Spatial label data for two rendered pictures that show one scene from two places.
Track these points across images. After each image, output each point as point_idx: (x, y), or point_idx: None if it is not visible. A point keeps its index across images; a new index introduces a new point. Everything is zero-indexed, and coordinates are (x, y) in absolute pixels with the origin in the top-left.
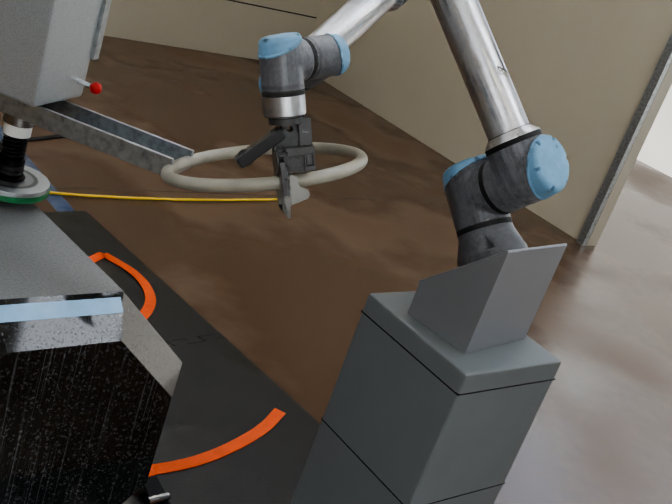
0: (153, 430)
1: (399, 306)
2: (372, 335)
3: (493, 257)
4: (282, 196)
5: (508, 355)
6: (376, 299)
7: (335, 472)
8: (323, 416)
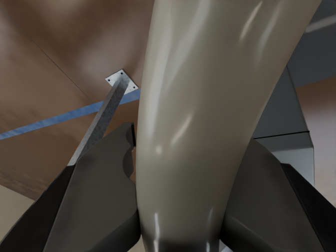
0: None
1: (283, 159)
2: (280, 126)
3: (219, 250)
4: (89, 160)
5: None
6: (300, 149)
7: None
8: (286, 65)
